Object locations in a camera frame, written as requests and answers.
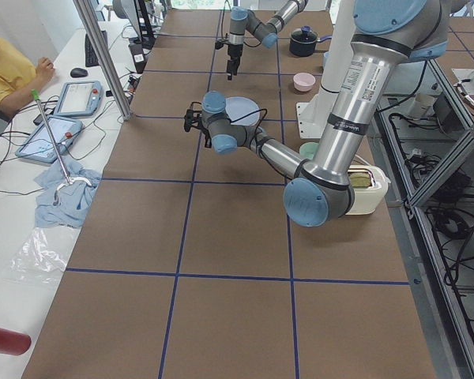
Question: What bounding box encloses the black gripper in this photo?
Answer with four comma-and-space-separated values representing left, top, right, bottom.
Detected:
183, 102, 210, 148
215, 33, 244, 81

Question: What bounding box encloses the light blue plate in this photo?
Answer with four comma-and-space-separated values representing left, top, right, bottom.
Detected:
225, 96, 260, 126

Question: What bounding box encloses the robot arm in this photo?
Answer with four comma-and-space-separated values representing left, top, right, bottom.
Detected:
184, 1, 464, 227
215, 0, 308, 81

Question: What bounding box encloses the pink bowl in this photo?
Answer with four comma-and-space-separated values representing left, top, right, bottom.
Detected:
293, 73, 316, 92

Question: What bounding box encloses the dark blue lidded pot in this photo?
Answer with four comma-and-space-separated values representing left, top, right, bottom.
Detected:
289, 25, 333, 57

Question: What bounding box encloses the light blue cup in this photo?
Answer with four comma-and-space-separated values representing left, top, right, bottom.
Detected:
323, 51, 329, 70

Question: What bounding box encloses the mint green bowl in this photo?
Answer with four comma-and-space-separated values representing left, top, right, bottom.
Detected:
299, 141, 318, 159

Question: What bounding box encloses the black keyboard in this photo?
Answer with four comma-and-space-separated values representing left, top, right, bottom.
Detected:
85, 30, 108, 67

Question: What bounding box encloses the upper teach pendant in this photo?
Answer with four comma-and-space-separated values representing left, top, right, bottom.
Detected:
54, 81, 102, 117

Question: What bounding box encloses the teach pendant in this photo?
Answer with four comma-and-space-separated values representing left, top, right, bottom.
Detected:
54, 81, 102, 117
15, 115, 82, 163

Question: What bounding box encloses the black computer mouse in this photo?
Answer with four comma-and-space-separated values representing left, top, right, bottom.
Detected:
70, 67, 88, 78

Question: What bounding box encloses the reacher grabber stick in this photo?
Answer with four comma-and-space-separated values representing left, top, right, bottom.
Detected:
31, 89, 92, 205

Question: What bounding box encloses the light blue cloth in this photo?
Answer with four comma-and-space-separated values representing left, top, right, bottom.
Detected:
34, 157, 101, 228

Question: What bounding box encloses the lower teach pendant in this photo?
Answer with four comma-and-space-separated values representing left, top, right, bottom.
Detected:
15, 115, 82, 163

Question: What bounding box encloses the toast slice in toaster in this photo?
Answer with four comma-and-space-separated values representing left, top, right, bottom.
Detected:
349, 171, 373, 188

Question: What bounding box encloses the person in yellow shirt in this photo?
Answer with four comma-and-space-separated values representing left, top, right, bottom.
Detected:
0, 38, 55, 119

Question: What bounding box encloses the cream toaster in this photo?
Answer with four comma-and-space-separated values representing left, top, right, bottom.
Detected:
348, 165, 390, 215

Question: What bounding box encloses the clear plastic bag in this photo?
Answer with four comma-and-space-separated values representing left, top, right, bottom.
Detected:
3, 226, 80, 288

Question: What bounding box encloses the red cylinder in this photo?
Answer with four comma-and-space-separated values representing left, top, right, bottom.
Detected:
0, 328, 32, 356

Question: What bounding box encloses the aluminium frame post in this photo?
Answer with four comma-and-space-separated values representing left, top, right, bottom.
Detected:
73, 0, 131, 121

